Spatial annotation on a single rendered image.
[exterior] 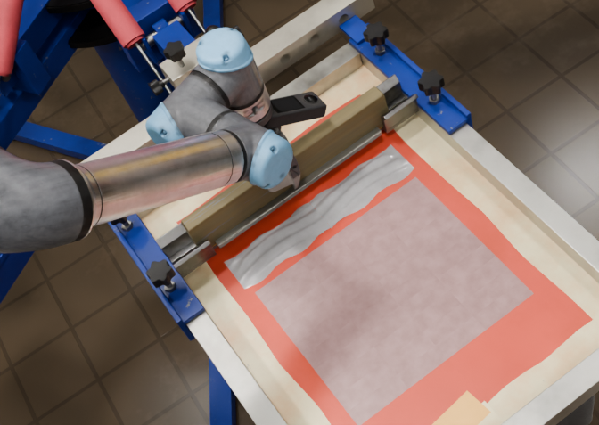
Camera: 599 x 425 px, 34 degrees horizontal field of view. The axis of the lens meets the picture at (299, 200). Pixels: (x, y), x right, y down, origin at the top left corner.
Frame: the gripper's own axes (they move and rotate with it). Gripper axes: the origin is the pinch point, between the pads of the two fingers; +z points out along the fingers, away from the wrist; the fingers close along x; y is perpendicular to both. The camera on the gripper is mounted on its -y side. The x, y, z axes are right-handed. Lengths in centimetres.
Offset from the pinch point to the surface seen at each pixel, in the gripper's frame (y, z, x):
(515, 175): -28.1, 1.8, 25.3
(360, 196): -7.4, 4.6, 9.2
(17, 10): 21, -11, -63
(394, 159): -16.3, 4.8, 7.0
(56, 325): 61, 101, -79
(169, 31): -0.3, -3.2, -42.5
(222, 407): 35, 96, -23
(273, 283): 13.6, 5.4, 12.8
